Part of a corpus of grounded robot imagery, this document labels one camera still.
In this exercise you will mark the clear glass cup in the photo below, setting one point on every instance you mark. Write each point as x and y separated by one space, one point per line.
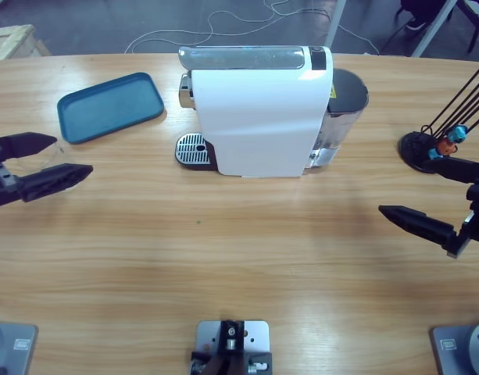
53 158

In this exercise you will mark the blue coffee capsule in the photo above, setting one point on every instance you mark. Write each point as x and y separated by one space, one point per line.
458 133
434 153

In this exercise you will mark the silver coffee machine lever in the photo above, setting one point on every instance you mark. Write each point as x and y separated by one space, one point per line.
243 58

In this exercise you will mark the orange coffee capsule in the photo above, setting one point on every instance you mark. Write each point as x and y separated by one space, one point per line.
445 145

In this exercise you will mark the dark coffee machine water tank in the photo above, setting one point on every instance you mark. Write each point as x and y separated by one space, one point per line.
348 93

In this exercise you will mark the white capsule coffee machine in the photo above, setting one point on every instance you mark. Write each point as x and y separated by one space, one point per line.
258 117

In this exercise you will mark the black capsule holder with rods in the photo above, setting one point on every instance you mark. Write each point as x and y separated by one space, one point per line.
413 146

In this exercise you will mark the teal rectangular tray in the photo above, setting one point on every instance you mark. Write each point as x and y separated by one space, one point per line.
110 107

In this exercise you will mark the light wooden crate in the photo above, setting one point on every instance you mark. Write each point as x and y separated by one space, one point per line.
10 41

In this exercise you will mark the black chair leg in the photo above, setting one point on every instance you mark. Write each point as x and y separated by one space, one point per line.
477 31

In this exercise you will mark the black sneaker white sole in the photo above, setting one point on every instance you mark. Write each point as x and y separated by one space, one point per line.
417 24

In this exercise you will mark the arm grey base plate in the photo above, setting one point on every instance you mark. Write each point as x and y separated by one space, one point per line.
12 347
458 347

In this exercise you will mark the white slanted frame leg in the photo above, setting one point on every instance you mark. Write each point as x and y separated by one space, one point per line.
434 29

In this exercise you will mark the white upright post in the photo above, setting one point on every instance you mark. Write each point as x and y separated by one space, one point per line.
334 23

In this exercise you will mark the grey mount plate dark post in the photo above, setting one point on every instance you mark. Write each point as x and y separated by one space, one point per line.
231 343

